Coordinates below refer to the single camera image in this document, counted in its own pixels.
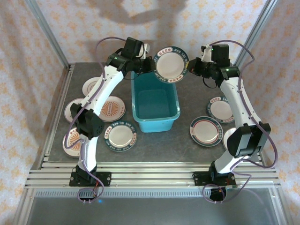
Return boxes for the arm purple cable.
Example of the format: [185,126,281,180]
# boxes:
[202,39,279,204]
[62,37,128,204]

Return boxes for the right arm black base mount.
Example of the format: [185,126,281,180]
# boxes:
[192,171,236,188]

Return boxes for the white plate flower outline print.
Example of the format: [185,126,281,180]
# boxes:
[82,77,104,97]

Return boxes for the white plate red characters print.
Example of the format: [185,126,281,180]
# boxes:
[64,97,86,123]

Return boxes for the slotted grey cable duct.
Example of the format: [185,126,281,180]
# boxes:
[34,189,275,198]

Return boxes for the aluminium side rail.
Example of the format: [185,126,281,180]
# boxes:
[30,63,75,171]

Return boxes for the teal plastic bin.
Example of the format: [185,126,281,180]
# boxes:
[131,71,181,134]

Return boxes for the aluminium frame post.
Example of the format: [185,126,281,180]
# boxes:
[234,0,279,68]
[24,0,71,70]

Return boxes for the grey metal panel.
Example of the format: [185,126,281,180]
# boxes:
[17,196,289,225]

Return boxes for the aluminium mounting rails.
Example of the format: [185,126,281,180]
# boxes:
[24,160,282,189]

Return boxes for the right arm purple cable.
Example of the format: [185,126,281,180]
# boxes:
[202,39,279,204]

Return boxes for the dark green lettered rim plate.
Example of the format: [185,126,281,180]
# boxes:
[153,45,189,84]
[206,97,235,124]
[104,123,138,152]

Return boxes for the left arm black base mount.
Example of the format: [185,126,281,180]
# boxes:
[69,172,112,188]

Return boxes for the orange sunburst print plate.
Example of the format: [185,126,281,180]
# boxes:
[95,96,126,122]
[61,127,86,157]
[222,127,237,150]

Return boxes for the teal rim red ring plate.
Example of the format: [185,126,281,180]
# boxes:
[189,116,223,148]

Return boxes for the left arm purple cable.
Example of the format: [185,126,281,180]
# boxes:
[62,37,128,204]

